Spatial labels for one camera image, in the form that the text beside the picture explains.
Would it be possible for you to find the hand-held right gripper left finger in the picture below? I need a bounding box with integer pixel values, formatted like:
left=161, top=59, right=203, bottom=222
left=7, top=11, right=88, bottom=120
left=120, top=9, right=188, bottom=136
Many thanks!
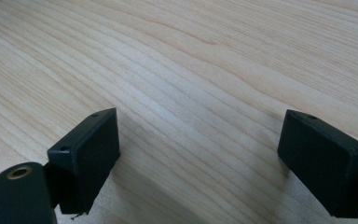
left=47, top=107, right=121, bottom=217

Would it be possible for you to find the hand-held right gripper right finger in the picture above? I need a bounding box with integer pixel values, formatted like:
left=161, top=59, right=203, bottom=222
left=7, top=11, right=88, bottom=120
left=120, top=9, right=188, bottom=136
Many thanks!
left=277, top=108, right=358, bottom=219

